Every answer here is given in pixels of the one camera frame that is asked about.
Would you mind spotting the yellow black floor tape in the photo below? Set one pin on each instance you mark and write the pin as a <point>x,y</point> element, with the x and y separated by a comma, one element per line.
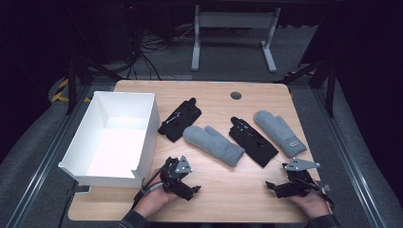
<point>60,91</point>

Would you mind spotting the white open storage box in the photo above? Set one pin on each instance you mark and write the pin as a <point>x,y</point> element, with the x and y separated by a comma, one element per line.
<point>117,142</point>

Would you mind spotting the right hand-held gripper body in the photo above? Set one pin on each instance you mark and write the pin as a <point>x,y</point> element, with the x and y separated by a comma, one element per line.
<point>299,183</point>

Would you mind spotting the aluminium floor rail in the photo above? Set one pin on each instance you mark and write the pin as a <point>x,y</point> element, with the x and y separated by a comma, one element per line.
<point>348,161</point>
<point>47,158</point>

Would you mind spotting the black knit glove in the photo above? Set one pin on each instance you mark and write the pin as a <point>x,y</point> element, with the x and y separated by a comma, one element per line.
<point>179,122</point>
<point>253,142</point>

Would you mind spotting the person's right hand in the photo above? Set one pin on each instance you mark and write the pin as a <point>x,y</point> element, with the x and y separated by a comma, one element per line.
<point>312,204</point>

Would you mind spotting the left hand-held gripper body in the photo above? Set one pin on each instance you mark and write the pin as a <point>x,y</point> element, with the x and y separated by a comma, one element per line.
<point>177,179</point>

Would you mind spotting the grey fleece mitten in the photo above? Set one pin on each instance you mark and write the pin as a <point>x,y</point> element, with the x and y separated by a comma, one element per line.
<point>278,131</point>
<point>212,144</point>

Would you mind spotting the grey round table grommet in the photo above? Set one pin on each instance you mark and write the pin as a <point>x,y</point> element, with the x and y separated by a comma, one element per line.
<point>236,95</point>

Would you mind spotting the person's left hand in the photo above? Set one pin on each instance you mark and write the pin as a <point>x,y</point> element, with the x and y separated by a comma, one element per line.
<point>155,199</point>

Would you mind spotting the white metal desk frame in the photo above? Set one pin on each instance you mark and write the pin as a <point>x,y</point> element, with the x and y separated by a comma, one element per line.
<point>234,19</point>

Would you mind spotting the grey metal table bracket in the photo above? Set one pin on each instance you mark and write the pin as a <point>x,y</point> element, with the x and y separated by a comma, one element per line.
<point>80,189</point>

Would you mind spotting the black tripod stand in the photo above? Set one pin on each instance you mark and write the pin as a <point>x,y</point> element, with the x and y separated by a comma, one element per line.
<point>72,85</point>
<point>331,85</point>

